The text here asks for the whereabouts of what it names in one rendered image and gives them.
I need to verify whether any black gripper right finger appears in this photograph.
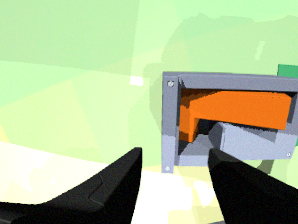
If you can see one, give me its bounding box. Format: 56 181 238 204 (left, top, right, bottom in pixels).
208 148 298 224

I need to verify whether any orange l-shaped part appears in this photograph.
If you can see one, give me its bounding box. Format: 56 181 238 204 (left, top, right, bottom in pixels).
180 88 291 143

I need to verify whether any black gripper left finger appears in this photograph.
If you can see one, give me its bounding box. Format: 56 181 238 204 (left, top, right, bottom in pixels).
0 147 142 224

